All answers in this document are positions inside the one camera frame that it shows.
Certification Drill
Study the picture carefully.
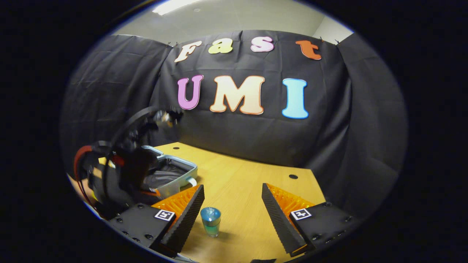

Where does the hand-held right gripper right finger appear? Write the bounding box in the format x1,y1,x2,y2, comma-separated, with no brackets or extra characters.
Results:
261,183,361,256

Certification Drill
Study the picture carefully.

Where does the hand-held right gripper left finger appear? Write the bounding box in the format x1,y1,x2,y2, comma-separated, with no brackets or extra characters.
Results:
108,184,205,256

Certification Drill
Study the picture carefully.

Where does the small blue green bottle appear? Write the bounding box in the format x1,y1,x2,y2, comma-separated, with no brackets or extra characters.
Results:
200,207,222,238

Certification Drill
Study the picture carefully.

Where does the light blue suitcase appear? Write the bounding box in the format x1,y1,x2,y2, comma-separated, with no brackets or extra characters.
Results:
141,145,199,199

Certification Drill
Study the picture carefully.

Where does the black backdrop cloth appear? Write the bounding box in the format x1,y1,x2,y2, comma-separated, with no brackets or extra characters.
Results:
60,29,408,220

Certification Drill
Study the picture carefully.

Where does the ceiling light panel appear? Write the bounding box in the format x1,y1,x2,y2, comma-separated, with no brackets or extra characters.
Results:
152,0,205,16

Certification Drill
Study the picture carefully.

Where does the red cable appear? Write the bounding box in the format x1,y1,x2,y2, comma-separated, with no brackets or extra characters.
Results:
73,145,125,206

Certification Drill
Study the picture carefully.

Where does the black cable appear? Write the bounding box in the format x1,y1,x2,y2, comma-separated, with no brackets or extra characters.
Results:
109,106,183,147

